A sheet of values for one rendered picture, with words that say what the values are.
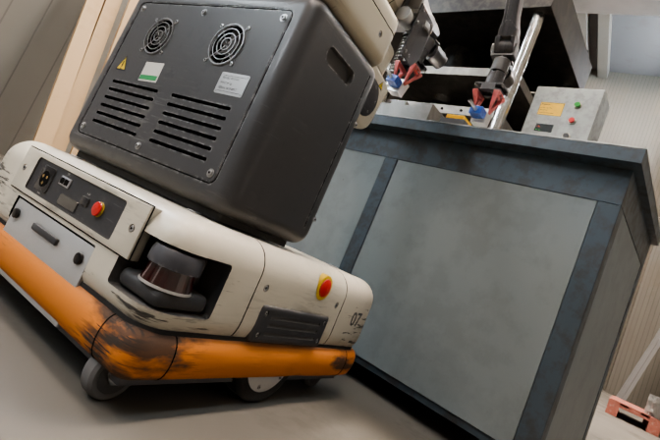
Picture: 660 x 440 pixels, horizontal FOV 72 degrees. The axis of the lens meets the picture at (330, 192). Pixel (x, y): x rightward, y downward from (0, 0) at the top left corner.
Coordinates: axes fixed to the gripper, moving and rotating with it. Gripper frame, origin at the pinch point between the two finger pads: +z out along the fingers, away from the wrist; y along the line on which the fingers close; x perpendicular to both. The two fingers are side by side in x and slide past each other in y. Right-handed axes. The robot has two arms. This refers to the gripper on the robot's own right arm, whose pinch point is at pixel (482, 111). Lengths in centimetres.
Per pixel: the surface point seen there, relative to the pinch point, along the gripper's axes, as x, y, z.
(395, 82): 16.2, 26.8, 0.4
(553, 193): 15.7, -35.4, 28.6
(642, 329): -896, 18, -46
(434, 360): 15, -22, 79
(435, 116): 9.8, 10.0, 8.6
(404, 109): 13.9, 20.2, 9.4
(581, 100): -72, -6, -47
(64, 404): 100, -15, 96
